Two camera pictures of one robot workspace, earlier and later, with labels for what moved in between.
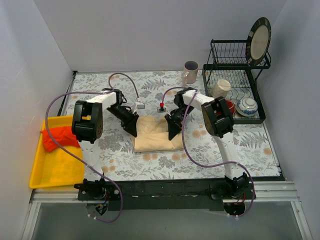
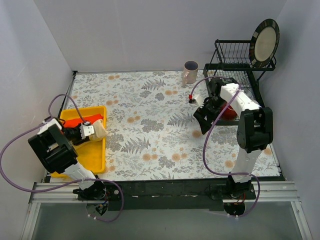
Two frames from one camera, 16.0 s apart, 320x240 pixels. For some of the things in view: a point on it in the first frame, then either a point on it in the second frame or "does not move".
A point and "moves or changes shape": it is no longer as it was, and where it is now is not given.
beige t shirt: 153,134 moves or changes shape
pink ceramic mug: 190,72 does not move
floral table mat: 153,93 does not move
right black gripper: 173,121 -> 206,112
